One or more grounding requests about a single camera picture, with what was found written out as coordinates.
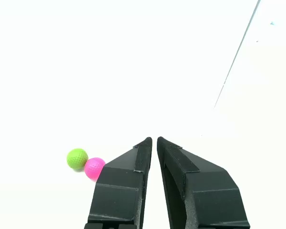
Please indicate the pink golf ball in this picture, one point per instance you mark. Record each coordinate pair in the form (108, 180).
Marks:
(93, 168)

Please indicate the green golf ball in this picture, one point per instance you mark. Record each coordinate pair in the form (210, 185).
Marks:
(76, 158)

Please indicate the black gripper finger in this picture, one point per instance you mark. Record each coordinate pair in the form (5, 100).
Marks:
(205, 198)
(119, 190)

